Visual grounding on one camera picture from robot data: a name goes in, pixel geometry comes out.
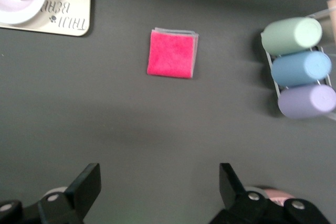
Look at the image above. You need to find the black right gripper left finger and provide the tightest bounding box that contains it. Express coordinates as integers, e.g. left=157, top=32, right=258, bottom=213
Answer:
left=39, top=163, right=102, bottom=224

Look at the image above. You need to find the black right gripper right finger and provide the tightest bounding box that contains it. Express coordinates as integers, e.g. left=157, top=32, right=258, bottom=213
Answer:
left=209, top=163, right=286, bottom=224

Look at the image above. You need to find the pink bowl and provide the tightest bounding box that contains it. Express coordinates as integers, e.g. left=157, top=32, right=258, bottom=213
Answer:
left=259, top=186, right=296, bottom=207

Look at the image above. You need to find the purple plastic cup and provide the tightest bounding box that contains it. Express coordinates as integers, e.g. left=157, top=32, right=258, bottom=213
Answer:
left=277, top=84, right=336, bottom=120

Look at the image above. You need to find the blue plastic cup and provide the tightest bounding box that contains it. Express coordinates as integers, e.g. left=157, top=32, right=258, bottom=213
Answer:
left=270, top=50, right=332, bottom=88

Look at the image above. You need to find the pink folded cloth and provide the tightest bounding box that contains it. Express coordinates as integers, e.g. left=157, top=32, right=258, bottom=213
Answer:
left=146, top=26, right=200, bottom=79

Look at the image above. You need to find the green plastic cup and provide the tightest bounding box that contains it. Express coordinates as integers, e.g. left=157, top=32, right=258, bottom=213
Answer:
left=260, top=17, right=323, bottom=56

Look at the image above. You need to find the white wire cup rack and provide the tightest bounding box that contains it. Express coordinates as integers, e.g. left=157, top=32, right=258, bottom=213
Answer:
left=262, top=0, right=336, bottom=122

